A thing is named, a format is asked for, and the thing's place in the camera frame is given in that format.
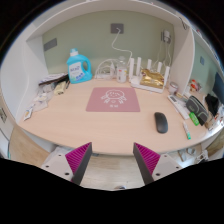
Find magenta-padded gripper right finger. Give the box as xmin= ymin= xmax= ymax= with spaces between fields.
xmin=132 ymin=142 xmax=184 ymax=186

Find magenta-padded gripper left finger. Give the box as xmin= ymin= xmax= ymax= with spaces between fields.
xmin=40 ymin=142 xmax=93 ymax=186

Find black computer mouse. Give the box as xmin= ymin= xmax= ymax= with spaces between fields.
xmin=154 ymin=111 xmax=169 ymax=135

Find pink printed mouse pad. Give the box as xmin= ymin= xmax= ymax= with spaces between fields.
xmin=85 ymin=86 xmax=141 ymax=113

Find white and green tube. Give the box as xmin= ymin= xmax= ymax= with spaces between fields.
xmin=182 ymin=120 xmax=192 ymax=141

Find small green bottle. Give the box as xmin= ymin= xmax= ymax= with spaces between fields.
xmin=188 ymin=111 xmax=200 ymax=127

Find white remote control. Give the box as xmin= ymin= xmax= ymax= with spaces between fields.
xmin=167 ymin=94 xmax=191 ymax=120

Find black zip pouch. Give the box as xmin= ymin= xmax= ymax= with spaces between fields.
xmin=185 ymin=95 xmax=209 ymax=126

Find white plastic packets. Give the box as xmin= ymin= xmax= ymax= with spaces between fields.
xmin=31 ymin=91 xmax=54 ymax=113

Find small round jar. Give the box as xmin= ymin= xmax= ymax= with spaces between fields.
xmin=167 ymin=81 xmax=180 ymax=95

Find black bag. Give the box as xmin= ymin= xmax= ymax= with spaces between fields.
xmin=204 ymin=93 xmax=220 ymax=117

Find stack of printed booklets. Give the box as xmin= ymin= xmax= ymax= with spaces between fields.
xmin=38 ymin=72 xmax=69 ymax=86

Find white router with antennas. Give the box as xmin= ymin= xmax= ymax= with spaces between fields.
xmin=128 ymin=56 xmax=171 ymax=94

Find gold foil bag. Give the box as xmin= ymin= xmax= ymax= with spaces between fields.
xmin=139 ymin=68 xmax=166 ymax=90

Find black monitor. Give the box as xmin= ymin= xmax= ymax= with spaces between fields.
xmin=212 ymin=71 xmax=224 ymax=104

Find blue detergent bottle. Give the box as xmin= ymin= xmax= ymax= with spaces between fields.
xmin=66 ymin=48 xmax=94 ymax=85

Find white power strip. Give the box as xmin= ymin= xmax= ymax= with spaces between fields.
xmin=94 ymin=72 xmax=118 ymax=80

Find clear plastic bottle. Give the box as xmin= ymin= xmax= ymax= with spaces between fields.
xmin=116 ymin=55 xmax=128 ymax=84

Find white desk shelf unit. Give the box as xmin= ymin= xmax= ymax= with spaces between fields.
xmin=0 ymin=0 xmax=224 ymax=134

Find coiled white cable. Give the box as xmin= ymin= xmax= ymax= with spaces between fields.
xmin=94 ymin=58 xmax=119 ymax=78

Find thin white charger cable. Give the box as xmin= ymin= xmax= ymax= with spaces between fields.
xmin=157 ymin=40 xmax=173 ymax=69

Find small grey wall plate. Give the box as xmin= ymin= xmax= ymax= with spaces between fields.
xmin=43 ymin=37 xmax=58 ymax=52

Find white wall charger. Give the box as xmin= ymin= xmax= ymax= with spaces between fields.
xmin=161 ymin=29 xmax=172 ymax=44

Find white cable from socket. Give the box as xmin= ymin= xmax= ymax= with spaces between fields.
xmin=110 ymin=28 xmax=134 ymax=63

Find grey wall socket plate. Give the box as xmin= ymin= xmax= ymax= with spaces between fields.
xmin=110 ymin=22 xmax=125 ymax=35

